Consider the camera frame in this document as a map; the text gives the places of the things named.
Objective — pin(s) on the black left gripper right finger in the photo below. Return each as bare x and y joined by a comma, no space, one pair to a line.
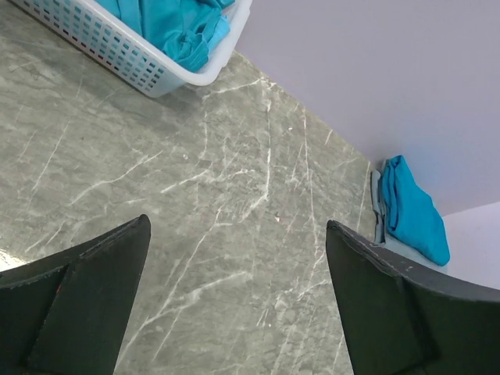
400,317

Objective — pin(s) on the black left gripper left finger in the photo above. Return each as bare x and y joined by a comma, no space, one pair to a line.
67,313

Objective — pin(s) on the folded grey-blue t-shirt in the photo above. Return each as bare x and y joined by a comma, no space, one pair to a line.
381,237

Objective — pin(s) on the folded teal t-shirt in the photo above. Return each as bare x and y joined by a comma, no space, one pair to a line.
410,215

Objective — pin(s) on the white plastic laundry basket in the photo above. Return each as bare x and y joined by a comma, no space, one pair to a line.
101,36

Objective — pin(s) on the crumpled light blue shirt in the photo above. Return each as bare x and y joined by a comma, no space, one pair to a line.
187,31

